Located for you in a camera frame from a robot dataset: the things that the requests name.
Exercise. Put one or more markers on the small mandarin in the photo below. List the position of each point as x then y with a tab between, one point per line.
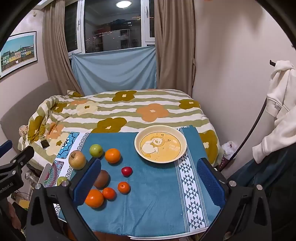
109	193
124	187

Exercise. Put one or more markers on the white framed window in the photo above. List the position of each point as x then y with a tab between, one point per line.
104	27

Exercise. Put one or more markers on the wall poster of colourful houses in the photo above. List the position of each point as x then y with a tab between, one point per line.
18	53

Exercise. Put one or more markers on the large yellow-red apple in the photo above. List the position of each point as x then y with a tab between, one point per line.
77	160

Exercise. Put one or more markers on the small green apple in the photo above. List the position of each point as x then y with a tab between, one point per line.
96	150
62	180

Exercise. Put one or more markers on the black phone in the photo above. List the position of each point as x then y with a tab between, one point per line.
45	144

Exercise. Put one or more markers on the beige curtain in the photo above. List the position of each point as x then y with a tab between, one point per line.
175	46
57	58

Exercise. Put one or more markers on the patterned white and blue mat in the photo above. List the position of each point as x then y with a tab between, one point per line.
71	139

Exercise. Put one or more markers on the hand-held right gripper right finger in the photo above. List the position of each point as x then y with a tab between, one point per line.
211	183

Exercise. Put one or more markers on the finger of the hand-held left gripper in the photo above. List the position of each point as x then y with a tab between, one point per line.
5	146
23	156

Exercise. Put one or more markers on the cream bowl with duck print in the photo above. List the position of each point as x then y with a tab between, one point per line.
159	143

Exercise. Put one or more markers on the white plastic bag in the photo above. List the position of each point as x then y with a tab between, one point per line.
229	148

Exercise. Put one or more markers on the light blue hanging cloth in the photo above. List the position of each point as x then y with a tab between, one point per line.
115	71

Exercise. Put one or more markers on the black clothes stand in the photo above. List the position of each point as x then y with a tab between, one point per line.
272	62

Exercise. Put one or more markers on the red cherry tomato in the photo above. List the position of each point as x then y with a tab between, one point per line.
126	171

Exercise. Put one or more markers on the large orange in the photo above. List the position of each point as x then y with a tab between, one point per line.
94	198
112	155

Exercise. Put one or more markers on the teal towel with triangle border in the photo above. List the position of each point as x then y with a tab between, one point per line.
157	197

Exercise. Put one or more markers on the floral striped blanket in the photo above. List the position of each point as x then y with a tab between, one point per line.
138	99

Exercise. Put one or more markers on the white hoodie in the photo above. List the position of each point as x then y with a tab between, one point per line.
282	97

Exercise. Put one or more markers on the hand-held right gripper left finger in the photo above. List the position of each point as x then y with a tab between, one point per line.
86	183

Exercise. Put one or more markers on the dark blue garment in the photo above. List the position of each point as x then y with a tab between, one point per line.
266	169

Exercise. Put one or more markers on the brown kiwi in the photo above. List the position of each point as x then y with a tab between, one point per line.
103	179

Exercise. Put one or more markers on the beige upholstered headboard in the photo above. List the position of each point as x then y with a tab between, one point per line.
23	104

